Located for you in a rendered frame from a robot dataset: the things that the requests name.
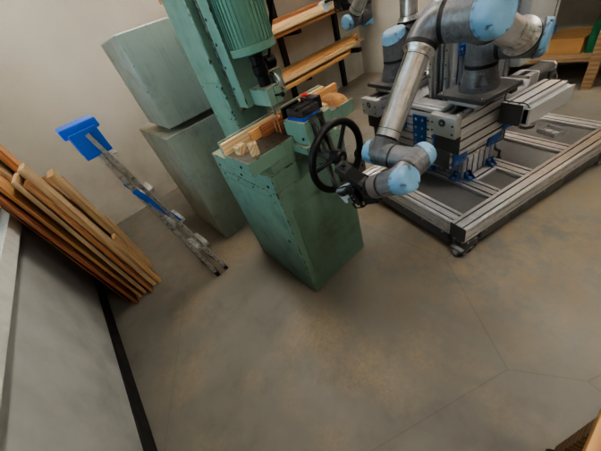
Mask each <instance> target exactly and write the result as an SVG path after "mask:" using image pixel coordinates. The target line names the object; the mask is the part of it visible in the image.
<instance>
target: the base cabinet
mask: <svg viewBox="0 0 601 451"><path fill-rule="evenodd" d="M219 168H220V167H219ZM220 170H221V172H222V174H223V176H224V179H225V180H226V181H227V183H228V185H229V187H230V189H231V191H232V193H233V195H234V197H235V199H236V200H237V202H238V204H239V206H240V208H241V210H242V212H243V214H244V216H245V217H246V219H247V221H248V223H249V224H250V227H251V229H252V231H253V233H254V235H255V236H256V238H257V239H258V242H259V244H260V246H261V248H262V250H263V251H264V252H265V253H266V254H268V255H269V256H270V257H272V258H273V259H274V260H276V261H277V262H278V263H280V264H281V265H282V266H284V267H285V268H287V269H288V270H289V271H290V272H292V273H293V274H294V275H295V276H296V277H298V278H299V279H300V280H302V281H303V282H304V283H305V284H307V285H308V286H310V287H311V288H312V289H314V290H315V291H317V290H318V289H319V288H320V287H322V286H323V285H324V284H325V283H326V282H327V281H328V280H329V279H330V278H331V277H332V276H333V275H334V274H335V273H336V272H337V271H338V270H339V269H340V268H341V267H342V266H343V265H344V264H346V263H347V262H348V261H349V260H350V259H351V258H352V257H353V256H354V255H355V254H356V253H357V252H358V251H359V250H360V249H361V248H362V247H363V246H364V244H363V239H362V234H361V230H360V221H359V215H358V210H357V209H356V208H354V207H353V206H352V203H353V202H352V200H351V197H350V198H348V201H349V203H345V202H344V201H343V199H342V198H341V197H340V196H338V195H337V194H336V193H335V192H334V193H327V192H323V191H321V190H319V188H318V187H317V186H316V185H315V184H314V183H313V181H312V179H311V177H310V173H309V172H308V173H307V174H305V175H304V176H302V178H301V179H299V180H298V181H297V182H295V183H293V184H292V185H291V186H289V187H288V188H286V189H285V190H284V191H282V192H281V193H279V194H278V195H276V194H274V193H272V192H270V191H267V190H265V189H263V188H261V187H259V186H257V185H256V184H254V183H251V182H249V181H246V180H244V179H242V178H240V177H239V176H237V175H235V174H232V173H230V172H228V171H226V170H224V169H222V168H220ZM318 177H319V179H320V180H321V182H322V183H323V184H325V185H327V186H333V185H332V183H331V180H330V177H329V174H328V172H327V170H326V168H325V169H323V170H322V171H320V172H319V173H318Z"/></svg>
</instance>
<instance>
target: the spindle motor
mask: <svg viewBox="0 0 601 451"><path fill-rule="evenodd" d="M210 1H211V4H212V5H213V8H214V11H215V13H216V17H217V19H218V22H219V24H220V27H221V29H222V32H223V34H224V38H225V40H226V43H227V46H228V47H229V50H230V53H231V55H232V58H233V59H241V58H245V57H248V56H252V55H255V54H258V53H260V52H263V51H265V50H267V49H269V48H270V47H271V46H273V45H274V44H275V37H274V34H273V31H272V28H271V24H270V21H269V18H268V15H267V9H266V7H265V3H264V0H210Z"/></svg>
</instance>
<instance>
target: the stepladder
mask: <svg viewBox="0 0 601 451"><path fill-rule="evenodd" d="M98 126H99V122H98V121H97V119H96V118H95V117H94V116H91V115H84V116H83V117H81V118H78V119H76V120H74V121H72V122H69V123H67V124H65V125H62V126H60V127H58V128H56V129H55V132H56V133H57V134H58V135H59V136H60V137H61V138H62V139H63V140H64V141H68V140H69V141H70V142H71V143H72V145H73V146H74V147H75V148H76V149H77V150H78V151H79V152H80V153H81V154H82V156H84V157H85V158H86V159H87V160H88V161H90V160H91V159H93V158H95V157H98V158H99V159H100V160H101V161H102V162H103V163H104V164H105V165H106V166H107V167H108V168H109V169H110V170H111V171H112V172H113V173H114V174H115V175H116V176H117V177H118V178H119V179H120V180H121V181H122V182H123V183H124V186H125V187H127V188H128V189H130V190H131V191H132V193H133V194H135V195H136V196H137V197H138V198H139V199H140V200H141V201H142V202H143V203H144V204H145V205H146V206H147V207H148V208H149V209H150V210H151V211H152V212H153V213H154V214H155V215H156V216H157V217H158V218H159V219H160V220H161V221H162V222H163V223H164V224H165V225H166V226H167V227H168V228H169V229H170V230H171V231H172V232H173V233H174V234H175V235H176V236H177V237H178V238H179V239H180V240H181V241H182V242H183V243H184V244H185V245H186V246H187V247H188V248H189V249H190V250H191V251H192V252H193V253H194V254H195V255H196V256H197V257H198V258H199V259H200V261H201V262H202V263H203V264H205V265H207V266H208V267H209V268H210V269H211V270H212V271H213V272H214V273H215V275H216V276H217V277H219V276H220V275H221V274H220V273H219V271H218V270H217V269H216V268H214V267H213V266H212V265H211V264H210V263H209V262H208V261H207V260H206V259H205V258H204V257H203V256H202V255H201V254H200V253H199V252H198V251H197V250H196V248H197V249H198V250H199V251H201V250H202V249H203V250H204V251H205V252H206V253H207V255H208V256H209V257H211V258H212V259H214V260H216V261H217V262H218V263H219V264H220V265H221V266H222V267H223V268H224V269H225V270H227V269H228V267H227V265H226V264H225V263H224V262H223V261H221V260H220V259H219V258H218V257H217V256H216V255H215V254H214V253H213V252H212V251H211V250H210V249H209V248H208V247H207V245H209V242H208V241H207V240H206V239H205V238H203V237H202V236H201V235H199V234H198V233H195V234H194V233H193V232H192V231H191V230H190V229H189V228H188V227H187V226H185V225H184V224H183V223H182V222H183V221H184V220H185V218H184V217H183V216H182V215H180V214H179V213H178V212H176V211H175V210H174V209H173V210H172V211H170V209H168V208H167V207H166V206H165V205H164V204H163V203H162V202H161V201H160V200H159V199H158V198H156V197H155V196H154V195H153V193H154V192H156V189H155V188H154V187H153V186H151V185H150V184H148V183H146V182H144V183H141V182H140V181H139V180H138V179H137V178H136V177H135V176H134V175H133V174H132V173H131V172H130V171H129V170H127V169H126V168H125V167H124V166H123V165H122V164H121V163H120V162H119V161H118V160H117V159H116V158H117V157H120V156H121V155H120V154H119V152H118V151H117V150H115V149H113V148H112V146H111V145H110V144H109V142H108V141H107V140H106V138H105V137H104V136H103V134H102V133H101V132H100V130H99V129H98V128H97V127H98ZM123 174H124V175H125V176H126V177H127V178H128V179H129V180H130V181H131V182H130V181H129V180H128V179H127V178H126V177H125V176H124V175H123ZM132 183H133V184H134V185H135V186H136V187H135V186H134V185H133V184H132ZM159 211H161V212H162V213H164V214H165V215H164V216H163V215H162V214H161V213H160V212H159ZM177 226H179V227H180V228H181V229H182V230H183V232H184V233H186V234H187V235H188V236H189V237H190V238H189V239H186V238H185V237H184V236H183V235H182V234H181V233H180V232H179V231H178V230H177V229H176V228H175V227H177Z"/></svg>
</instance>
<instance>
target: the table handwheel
mask: <svg viewBox="0 0 601 451"><path fill-rule="evenodd" d="M337 125H341V126H342V127H341V131H340V137H339V141H338V145H337V149H332V150H329V149H327V150H326V151H325V152H324V154H321V152H320V149H319V146H320V144H321V141H322V140H323V139H324V137H325V136H326V134H327V133H328V132H329V131H330V130H331V129H332V128H334V127H335V126H337ZM346 126H348V127H349V128H350V129H351V130H352V132H353V134H354V136H355V140H356V157H355V160H354V164H353V167H355V168H356V169H358V170H359V168H360V163H361V160H362V155H361V151H362V147H363V139H362V135H361V132H360V128H359V126H358V125H357V124H356V123H355V122H353V121H352V119H350V118H347V117H336V118H334V119H332V120H330V121H328V122H327V123H325V124H324V125H323V126H322V127H321V129H320V130H319V131H318V133H317V135H316V137H315V139H314V140H313V142H312V145H311V148H310V152H309V173H310V177H311V179H312V181H313V183H314V184H315V185H316V186H317V187H318V188H319V190H321V191H323V192H327V193H334V192H336V190H335V189H334V188H333V186H327V185H325V184H323V183H322V182H321V180H320V179H319V177H318V173H319V172H320V171H322V170H323V169H325V168H326V167H327V166H330V165H331V164H335V165H338V164H339V163H340V162H341V161H342V160H345V161H346V158H347V155H346V152H345V150H343V149H342V145H343V135H344V132H345V127H346ZM317 157H324V158H326V159H329V160H328V161H327V162H325V163H324V164H323V165H322V166H320V167H319V168H317Z"/></svg>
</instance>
